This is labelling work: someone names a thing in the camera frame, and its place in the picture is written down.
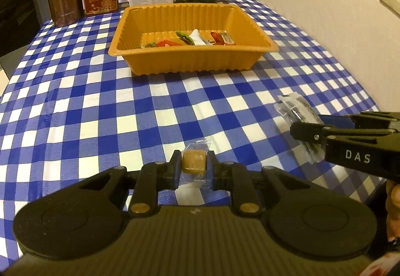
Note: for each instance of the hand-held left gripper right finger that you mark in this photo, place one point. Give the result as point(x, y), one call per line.
point(212, 169)

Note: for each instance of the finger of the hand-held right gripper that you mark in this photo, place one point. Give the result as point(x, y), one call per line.
point(337, 121)
point(307, 132)

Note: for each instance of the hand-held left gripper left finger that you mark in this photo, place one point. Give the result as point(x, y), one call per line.
point(175, 169)

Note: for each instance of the brown candy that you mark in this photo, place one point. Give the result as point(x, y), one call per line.
point(193, 162)

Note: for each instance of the clear packet of dark snack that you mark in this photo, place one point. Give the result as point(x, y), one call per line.
point(297, 107)

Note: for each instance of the orange plastic tray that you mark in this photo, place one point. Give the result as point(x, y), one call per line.
point(187, 60)

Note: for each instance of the person's right hand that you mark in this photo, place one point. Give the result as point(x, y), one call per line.
point(394, 204)

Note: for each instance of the blue checkered tablecloth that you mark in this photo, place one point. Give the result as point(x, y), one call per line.
point(93, 107)

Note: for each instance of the red and white snack packet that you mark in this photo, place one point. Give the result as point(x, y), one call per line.
point(168, 42)

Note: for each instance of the yellow and green candy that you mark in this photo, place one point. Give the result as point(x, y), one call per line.
point(148, 44)

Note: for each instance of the green snack packet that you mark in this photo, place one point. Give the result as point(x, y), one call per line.
point(182, 38)

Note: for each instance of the black appliance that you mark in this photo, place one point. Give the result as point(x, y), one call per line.
point(18, 7)

